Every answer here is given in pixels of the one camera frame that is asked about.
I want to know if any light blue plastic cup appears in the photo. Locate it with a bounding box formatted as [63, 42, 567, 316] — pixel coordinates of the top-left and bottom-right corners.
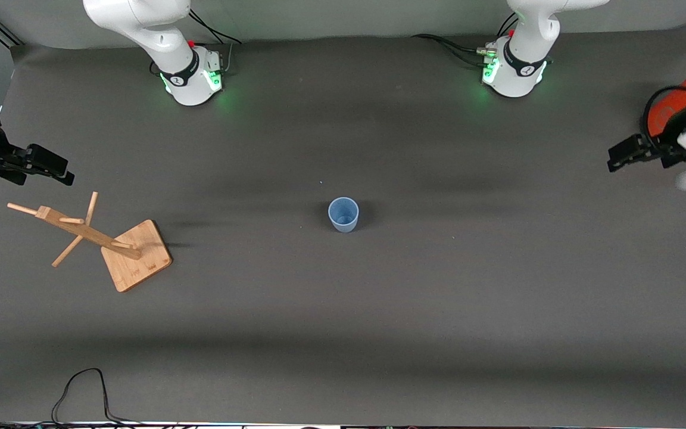
[328, 197, 360, 234]

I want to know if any wooden cup rack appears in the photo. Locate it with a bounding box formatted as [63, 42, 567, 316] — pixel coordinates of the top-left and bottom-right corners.
[8, 191, 173, 293]

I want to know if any orange cylinder with grey lid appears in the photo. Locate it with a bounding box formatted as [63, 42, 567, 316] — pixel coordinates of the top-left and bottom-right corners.
[646, 60, 686, 141]

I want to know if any dark grey table mat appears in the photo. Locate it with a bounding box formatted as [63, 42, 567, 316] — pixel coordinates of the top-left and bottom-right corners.
[0, 24, 686, 427]

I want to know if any thin black looped cable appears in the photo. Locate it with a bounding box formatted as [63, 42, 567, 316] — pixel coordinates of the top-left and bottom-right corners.
[51, 368, 141, 427]

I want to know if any black right arm base cable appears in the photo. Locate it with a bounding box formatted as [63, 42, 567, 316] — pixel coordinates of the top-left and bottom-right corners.
[188, 8, 242, 46]

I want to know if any black arm base cable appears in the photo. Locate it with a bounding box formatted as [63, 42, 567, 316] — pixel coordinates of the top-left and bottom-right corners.
[188, 8, 242, 46]
[411, 12, 519, 60]

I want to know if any black left arm base cable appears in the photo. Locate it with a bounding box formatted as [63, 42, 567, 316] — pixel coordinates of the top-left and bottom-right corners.
[411, 12, 519, 60]

